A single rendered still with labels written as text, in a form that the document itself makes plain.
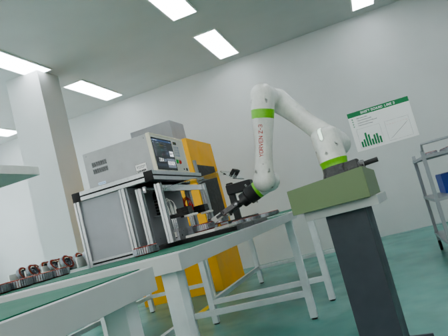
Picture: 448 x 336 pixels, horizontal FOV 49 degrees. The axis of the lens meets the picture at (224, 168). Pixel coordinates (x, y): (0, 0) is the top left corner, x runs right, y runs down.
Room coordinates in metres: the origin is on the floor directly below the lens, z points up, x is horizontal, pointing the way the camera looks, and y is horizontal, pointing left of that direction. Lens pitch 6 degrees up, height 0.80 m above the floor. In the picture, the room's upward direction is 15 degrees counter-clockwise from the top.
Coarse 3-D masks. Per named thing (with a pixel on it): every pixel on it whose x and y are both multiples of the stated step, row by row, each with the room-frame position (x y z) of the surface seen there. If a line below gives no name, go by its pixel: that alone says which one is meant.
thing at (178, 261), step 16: (256, 224) 2.42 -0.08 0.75; (272, 224) 2.66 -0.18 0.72; (224, 240) 1.81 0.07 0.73; (240, 240) 2.00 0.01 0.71; (160, 256) 1.48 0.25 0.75; (176, 256) 1.39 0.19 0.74; (192, 256) 1.48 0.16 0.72; (208, 256) 1.61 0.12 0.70; (96, 272) 1.56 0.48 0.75; (112, 272) 1.45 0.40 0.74; (160, 272) 1.40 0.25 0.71; (32, 288) 1.65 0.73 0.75; (48, 288) 1.51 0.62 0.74
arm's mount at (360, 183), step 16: (336, 176) 2.03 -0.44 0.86; (352, 176) 2.01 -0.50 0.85; (368, 176) 2.08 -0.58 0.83; (288, 192) 2.12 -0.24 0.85; (304, 192) 2.09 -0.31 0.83; (320, 192) 2.06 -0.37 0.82; (336, 192) 2.04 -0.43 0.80; (352, 192) 2.01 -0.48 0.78; (368, 192) 1.99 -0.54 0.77; (304, 208) 2.10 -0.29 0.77; (320, 208) 2.07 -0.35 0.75
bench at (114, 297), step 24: (72, 288) 0.94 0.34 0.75; (96, 288) 0.82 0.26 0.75; (120, 288) 0.89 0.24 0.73; (144, 288) 0.97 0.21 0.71; (0, 312) 0.79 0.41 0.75; (24, 312) 0.68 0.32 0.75; (48, 312) 0.69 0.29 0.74; (72, 312) 0.74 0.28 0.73; (96, 312) 0.80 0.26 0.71; (120, 312) 0.96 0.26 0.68
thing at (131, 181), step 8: (136, 176) 2.24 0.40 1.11; (144, 176) 2.23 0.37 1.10; (152, 176) 2.22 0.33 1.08; (160, 176) 2.29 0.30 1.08; (168, 176) 2.39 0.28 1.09; (176, 176) 2.49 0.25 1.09; (184, 176) 2.60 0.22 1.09; (192, 176) 2.72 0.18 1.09; (200, 176) 2.85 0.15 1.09; (112, 184) 2.27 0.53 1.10; (120, 184) 2.26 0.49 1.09; (128, 184) 2.25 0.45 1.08; (136, 184) 2.24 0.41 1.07; (144, 184) 2.67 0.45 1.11; (152, 184) 2.77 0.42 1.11; (168, 184) 2.88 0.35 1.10; (80, 192) 2.32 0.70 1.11; (88, 192) 2.31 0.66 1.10; (96, 192) 2.30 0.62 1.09; (104, 192) 2.29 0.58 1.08; (80, 200) 2.32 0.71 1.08
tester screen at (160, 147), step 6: (156, 144) 2.41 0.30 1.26; (162, 144) 2.49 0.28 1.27; (168, 144) 2.57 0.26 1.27; (156, 150) 2.40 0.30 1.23; (162, 150) 2.47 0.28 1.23; (168, 150) 2.55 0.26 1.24; (156, 156) 2.38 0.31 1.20; (162, 156) 2.45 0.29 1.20; (162, 162) 2.43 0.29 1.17; (168, 168) 2.49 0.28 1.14; (174, 168) 2.56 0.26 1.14
